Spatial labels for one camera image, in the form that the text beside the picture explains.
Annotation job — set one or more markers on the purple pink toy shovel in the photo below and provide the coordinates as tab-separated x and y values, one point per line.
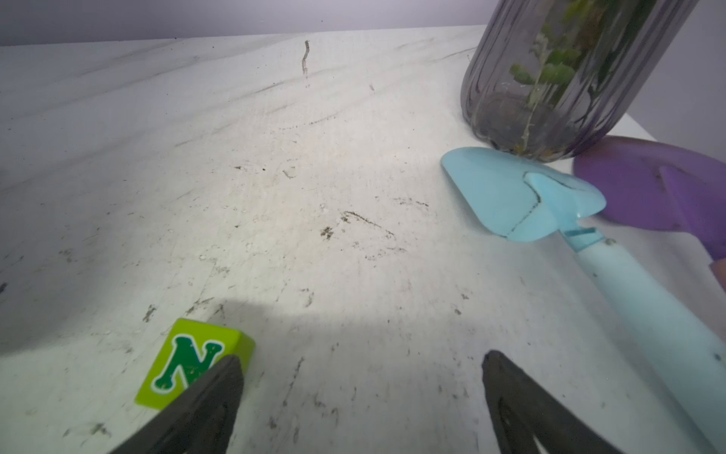
654	186

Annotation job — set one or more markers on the dark glass vase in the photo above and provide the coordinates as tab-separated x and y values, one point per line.
551	78

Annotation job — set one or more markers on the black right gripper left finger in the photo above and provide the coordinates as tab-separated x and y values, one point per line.
200	420

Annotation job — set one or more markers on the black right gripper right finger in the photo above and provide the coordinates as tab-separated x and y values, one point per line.
528	419

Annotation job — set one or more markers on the light blue toy shovel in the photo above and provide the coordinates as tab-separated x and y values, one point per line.
524	201

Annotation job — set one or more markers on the green N letter block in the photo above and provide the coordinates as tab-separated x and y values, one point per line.
189	351

